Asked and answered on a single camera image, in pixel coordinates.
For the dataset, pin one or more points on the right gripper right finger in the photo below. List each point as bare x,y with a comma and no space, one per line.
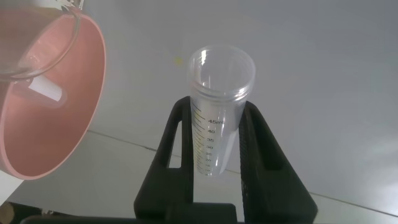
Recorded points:
255,193

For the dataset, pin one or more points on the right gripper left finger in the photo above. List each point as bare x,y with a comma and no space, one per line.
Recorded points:
177,186

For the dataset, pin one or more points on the clear graduated plastic test tube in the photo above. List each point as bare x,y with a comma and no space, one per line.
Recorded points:
220,102
45,88

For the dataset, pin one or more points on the pink plastic bowl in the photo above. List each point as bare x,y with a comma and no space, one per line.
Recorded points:
46,137

